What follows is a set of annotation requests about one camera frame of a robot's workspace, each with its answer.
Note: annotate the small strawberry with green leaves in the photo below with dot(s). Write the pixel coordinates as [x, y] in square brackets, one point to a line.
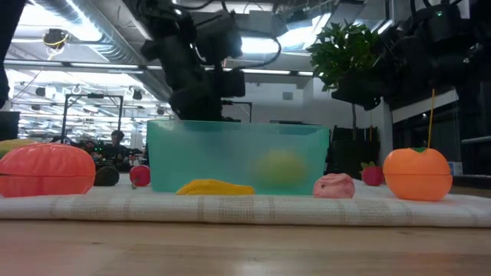
[373, 175]

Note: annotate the pink toy peach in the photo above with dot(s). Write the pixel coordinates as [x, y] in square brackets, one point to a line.
[333, 186]

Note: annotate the orange toy tangerine with leaf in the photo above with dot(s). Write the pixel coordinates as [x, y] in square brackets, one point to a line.
[418, 174]

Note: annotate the yellow toy lemon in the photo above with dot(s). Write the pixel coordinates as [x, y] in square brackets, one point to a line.
[280, 167]

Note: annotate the yellow toy bell pepper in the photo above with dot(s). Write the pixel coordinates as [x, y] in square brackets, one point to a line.
[11, 145]

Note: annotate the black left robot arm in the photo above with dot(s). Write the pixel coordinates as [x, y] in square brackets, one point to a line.
[172, 38]

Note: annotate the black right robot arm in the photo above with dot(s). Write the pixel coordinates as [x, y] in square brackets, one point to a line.
[433, 46]

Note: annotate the green plant in black pot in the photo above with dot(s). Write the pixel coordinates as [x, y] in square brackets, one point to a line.
[341, 53]

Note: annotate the teal translucent plastic container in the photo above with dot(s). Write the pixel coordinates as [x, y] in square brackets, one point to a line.
[215, 153]

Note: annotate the thin yellow pole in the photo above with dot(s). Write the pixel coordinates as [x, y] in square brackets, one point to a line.
[431, 119]

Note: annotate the yellow toy banana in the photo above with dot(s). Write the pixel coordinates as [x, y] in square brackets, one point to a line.
[215, 188]

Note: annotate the person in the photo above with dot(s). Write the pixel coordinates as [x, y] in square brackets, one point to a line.
[115, 145]

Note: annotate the red toy cherry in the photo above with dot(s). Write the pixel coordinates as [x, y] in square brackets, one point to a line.
[140, 175]

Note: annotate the white checkered cloth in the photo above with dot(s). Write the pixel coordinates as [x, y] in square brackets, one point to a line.
[245, 209]

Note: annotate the dark toy blackberry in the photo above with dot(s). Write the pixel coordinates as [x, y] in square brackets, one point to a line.
[106, 175]

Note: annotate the plain orange toy orange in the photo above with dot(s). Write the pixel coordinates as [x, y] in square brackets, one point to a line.
[46, 172]

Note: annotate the black background rig frame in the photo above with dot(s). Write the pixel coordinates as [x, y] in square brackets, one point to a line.
[92, 96]

